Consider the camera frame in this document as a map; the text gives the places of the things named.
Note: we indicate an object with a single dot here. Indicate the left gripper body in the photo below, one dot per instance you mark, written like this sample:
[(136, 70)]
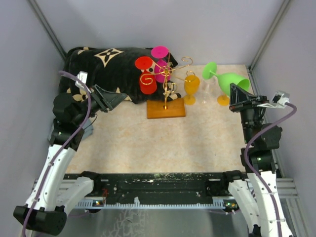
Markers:
[(98, 102)]

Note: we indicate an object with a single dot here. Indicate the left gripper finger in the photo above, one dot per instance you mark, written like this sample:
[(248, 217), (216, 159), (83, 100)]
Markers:
[(110, 106), (110, 98)]

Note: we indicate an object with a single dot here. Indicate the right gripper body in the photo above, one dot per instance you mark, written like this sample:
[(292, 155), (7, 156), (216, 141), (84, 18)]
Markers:
[(245, 106)]

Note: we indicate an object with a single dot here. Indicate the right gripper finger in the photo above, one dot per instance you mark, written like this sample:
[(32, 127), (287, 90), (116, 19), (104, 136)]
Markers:
[(252, 99), (237, 94)]

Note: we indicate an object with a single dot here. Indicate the green plastic wine glass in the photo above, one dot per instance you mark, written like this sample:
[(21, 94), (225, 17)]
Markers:
[(225, 79)]

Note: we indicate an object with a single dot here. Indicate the red plastic wine glass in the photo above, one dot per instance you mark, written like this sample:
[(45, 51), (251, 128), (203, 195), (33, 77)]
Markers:
[(147, 80)]

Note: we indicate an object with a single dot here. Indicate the pink plastic wine glass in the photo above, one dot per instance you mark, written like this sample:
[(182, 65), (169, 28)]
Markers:
[(160, 53)]

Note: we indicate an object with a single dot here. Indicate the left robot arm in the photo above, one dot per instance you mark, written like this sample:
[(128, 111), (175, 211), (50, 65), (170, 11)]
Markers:
[(45, 211)]

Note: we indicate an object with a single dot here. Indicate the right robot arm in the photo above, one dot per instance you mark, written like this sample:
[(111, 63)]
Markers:
[(257, 195)]

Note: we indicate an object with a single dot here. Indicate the orange wine glass far right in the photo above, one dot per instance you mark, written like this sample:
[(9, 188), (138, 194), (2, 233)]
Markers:
[(223, 100)]

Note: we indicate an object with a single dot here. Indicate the clear wine glass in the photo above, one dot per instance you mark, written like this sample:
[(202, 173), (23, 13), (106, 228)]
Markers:
[(208, 86)]

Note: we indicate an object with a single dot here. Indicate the orange wine glass near rack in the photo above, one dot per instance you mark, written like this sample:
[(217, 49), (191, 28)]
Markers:
[(191, 86)]

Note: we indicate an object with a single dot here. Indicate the grey cloth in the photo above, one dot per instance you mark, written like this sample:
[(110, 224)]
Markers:
[(88, 130)]

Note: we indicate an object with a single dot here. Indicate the black floral pillow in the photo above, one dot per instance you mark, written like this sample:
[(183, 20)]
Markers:
[(112, 69)]

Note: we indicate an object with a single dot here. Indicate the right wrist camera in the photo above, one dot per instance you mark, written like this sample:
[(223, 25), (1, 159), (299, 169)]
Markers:
[(278, 102)]

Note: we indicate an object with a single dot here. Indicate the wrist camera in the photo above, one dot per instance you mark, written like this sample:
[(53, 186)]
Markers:
[(82, 79), (278, 102)]

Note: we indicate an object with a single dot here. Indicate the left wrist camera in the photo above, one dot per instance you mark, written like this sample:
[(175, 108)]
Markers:
[(82, 79)]

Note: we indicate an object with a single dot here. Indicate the gold wire glass rack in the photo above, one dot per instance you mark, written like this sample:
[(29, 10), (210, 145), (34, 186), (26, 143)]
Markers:
[(166, 109)]

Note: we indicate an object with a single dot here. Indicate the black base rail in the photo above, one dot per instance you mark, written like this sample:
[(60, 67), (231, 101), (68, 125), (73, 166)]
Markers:
[(161, 191)]

